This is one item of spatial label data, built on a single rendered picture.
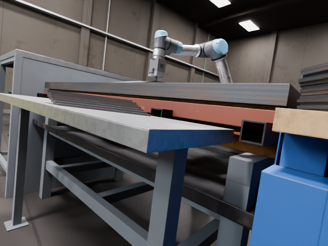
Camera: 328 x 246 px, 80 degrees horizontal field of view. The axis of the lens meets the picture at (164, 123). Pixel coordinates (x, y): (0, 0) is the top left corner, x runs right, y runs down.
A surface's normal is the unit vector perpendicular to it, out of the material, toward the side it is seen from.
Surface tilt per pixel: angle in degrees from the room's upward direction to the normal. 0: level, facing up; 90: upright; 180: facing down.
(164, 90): 90
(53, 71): 90
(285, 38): 90
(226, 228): 90
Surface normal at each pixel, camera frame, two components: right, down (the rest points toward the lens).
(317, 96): -0.99, -0.12
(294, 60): -0.74, -0.04
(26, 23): 0.66, 0.14
